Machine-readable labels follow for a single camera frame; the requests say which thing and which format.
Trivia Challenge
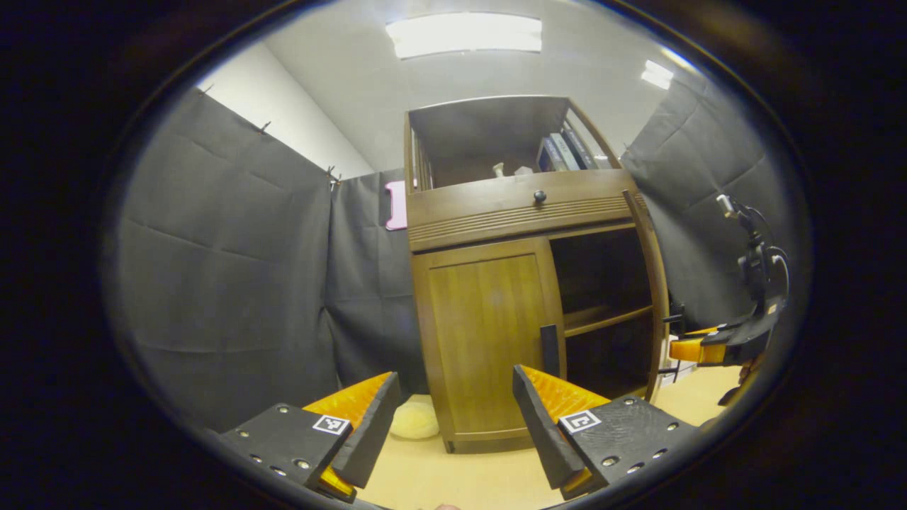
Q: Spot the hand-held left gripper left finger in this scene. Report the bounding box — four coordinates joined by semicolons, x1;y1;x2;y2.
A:
216;371;402;504

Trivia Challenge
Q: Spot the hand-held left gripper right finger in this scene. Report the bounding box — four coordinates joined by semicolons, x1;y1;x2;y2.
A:
512;364;699;500

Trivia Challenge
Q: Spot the wooden cabinet door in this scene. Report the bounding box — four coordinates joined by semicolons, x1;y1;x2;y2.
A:
622;190;685;401
412;237;568;443

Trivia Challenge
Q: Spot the wooden double-door shoe cabinet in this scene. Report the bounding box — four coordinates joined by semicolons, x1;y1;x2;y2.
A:
404;95;670;454

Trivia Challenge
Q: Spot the wooden inner cabinet shelf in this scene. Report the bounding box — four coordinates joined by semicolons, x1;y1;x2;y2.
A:
565;305;654;338

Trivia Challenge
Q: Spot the wooden cabinet drawer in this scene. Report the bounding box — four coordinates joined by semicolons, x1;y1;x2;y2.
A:
407;169;638;252

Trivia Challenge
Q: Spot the pale yellow round object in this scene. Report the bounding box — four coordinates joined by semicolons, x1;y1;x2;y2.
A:
390;402;440;440

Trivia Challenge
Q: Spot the black backdrop cloth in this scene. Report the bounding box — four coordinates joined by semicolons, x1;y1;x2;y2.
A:
106;71;801;433

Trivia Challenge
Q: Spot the dark grey book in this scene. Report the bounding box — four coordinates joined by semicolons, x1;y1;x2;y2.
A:
563;126;599;169

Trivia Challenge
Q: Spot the small ceiling light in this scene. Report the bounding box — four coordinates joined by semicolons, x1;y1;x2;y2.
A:
641;59;674;91

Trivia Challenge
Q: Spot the light grey book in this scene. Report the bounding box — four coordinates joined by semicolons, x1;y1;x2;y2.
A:
549;132;582;171

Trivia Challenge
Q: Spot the thin blue book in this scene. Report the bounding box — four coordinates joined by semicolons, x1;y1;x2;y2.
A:
537;137;564;173

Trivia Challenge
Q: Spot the large ceiling light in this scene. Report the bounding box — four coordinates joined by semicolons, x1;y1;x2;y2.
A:
386;12;543;60

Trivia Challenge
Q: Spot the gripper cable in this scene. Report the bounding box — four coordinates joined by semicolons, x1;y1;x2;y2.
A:
769;246;791;305

